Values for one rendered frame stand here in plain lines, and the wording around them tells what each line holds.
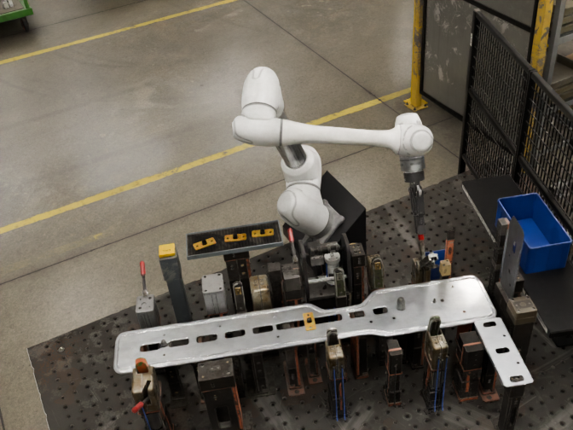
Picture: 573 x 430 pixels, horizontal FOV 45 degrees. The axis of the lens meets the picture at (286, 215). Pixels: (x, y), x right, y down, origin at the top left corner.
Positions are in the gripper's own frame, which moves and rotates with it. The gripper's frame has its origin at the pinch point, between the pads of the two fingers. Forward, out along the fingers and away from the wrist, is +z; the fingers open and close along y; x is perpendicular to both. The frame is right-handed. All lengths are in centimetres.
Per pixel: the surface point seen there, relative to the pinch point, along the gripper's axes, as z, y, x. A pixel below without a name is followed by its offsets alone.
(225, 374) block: 35, 28, -78
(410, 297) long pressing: 25.6, 5.3, -7.9
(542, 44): -67, -152, 123
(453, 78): -57, -244, 98
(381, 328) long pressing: 32.1, 16.3, -22.0
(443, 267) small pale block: 17.1, 2.3, 6.6
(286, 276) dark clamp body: 12, -2, -52
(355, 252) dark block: 7.5, -2.5, -24.8
